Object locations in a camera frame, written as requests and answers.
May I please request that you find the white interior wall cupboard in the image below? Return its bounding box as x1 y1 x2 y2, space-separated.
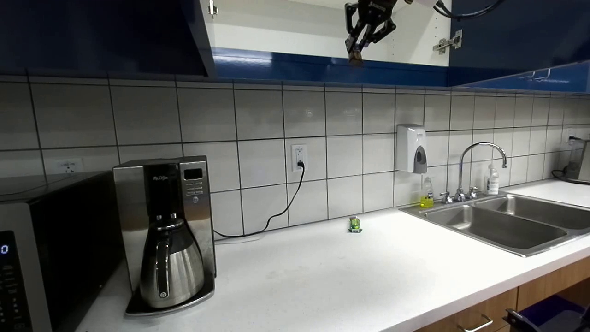
196 0 455 89

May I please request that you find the yellow dish soap bottle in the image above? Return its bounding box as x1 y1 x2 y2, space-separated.
416 174 436 213

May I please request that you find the steel black coffee maker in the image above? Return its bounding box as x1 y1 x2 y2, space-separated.
110 156 219 318

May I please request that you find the white wall outlet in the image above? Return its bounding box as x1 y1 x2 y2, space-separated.
58 159 82 180
289 143 309 176

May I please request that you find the black microwave oven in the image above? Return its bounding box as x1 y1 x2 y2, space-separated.
0 171 123 332

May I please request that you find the blue cupboard door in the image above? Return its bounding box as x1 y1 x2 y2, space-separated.
445 0 590 89
0 0 215 82

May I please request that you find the metal drawer handle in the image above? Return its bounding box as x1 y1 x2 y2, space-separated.
455 314 497 332

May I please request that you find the white wall soap dispenser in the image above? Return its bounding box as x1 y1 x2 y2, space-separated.
394 124 431 178

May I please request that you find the stainless steel sink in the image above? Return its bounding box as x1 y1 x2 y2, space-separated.
399 193 590 259

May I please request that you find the white pump bottle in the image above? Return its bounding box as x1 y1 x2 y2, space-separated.
484 159 501 198

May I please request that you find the black power cord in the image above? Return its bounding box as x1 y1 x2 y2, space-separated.
209 161 307 242

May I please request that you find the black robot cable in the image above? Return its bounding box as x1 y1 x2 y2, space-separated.
431 0 506 21

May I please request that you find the chrome gooseneck faucet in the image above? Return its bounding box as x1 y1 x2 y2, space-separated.
455 141 510 204

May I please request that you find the wooden base cabinet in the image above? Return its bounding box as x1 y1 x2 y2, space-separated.
414 257 590 332

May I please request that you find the metal cupboard hinge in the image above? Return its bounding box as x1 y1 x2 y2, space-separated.
431 29 464 56

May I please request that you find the blue chair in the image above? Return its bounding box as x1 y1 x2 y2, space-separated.
503 294 590 332

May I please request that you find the dark countertop appliance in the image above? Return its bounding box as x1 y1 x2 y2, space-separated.
549 136 590 187

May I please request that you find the steel coffee carafe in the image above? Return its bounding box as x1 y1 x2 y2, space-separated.
136 213 208 311

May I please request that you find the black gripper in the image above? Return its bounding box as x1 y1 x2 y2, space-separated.
342 0 399 53

